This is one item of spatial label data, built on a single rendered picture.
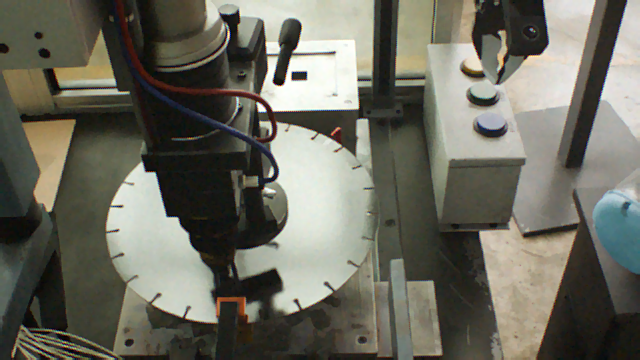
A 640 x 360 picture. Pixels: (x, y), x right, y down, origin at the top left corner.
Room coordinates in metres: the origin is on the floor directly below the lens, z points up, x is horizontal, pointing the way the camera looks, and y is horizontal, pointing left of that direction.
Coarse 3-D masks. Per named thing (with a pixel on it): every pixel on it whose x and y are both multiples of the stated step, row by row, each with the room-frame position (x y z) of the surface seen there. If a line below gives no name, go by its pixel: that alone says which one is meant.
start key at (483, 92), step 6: (480, 84) 0.91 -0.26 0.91; (486, 84) 0.91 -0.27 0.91; (474, 90) 0.89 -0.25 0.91; (480, 90) 0.89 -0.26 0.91; (486, 90) 0.89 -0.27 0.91; (492, 90) 0.89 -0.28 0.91; (474, 96) 0.88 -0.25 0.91; (480, 96) 0.88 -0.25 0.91; (486, 96) 0.88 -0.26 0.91; (492, 96) 0.88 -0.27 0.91
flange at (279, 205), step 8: (272, 184) 0.66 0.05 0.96; (280, 192) 0.65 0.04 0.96; (264, 200) 0.63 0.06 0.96; (272, 200) 0.63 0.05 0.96; (280, 200) 0.63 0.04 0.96; (272, 208) 0.62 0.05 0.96; (280, 208) 0.62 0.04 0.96; (280, 216) 0.61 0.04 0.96; (280, 224) 0.60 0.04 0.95; (256, 240) 0.58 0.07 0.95
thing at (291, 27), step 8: (288, 24) 0.61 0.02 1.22; (296, 24) 0.61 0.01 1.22; (280, 32) 0.61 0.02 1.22; (288, 32) 0.60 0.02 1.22; (296, 32) 0.61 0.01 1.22; (280, 40) 0.60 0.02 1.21; (288, 40) 0.59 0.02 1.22; (296, 40) 0.60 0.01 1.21; (280, 48) 0.59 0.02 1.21; (288, 48) 0.59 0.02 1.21; (296, 48) 0.60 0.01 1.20; (280, 56) 0.58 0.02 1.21; (288, 56) 0.58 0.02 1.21; (280, 64) 0.57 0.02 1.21; (288, 64) 0.57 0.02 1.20; (280, 72) 0.56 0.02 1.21; (272, 80) 0.55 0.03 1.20; (280, 80) 0.55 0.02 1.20
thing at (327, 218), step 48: (288, 144) 0.75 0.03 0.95; (336, 144) 0.74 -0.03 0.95; (144, 192) 0.67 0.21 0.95; (288, 192) 0.66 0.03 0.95; (336, 192) 0.65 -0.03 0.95; (144, 240) 0.59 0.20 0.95; (288, 240) 0.58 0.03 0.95; (336, 240) 0.58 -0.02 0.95; (144, 288) 0.52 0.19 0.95; (192, 288) 0.52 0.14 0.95; (288, 288) 0.51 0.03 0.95; (336, 288) 0.51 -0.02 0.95
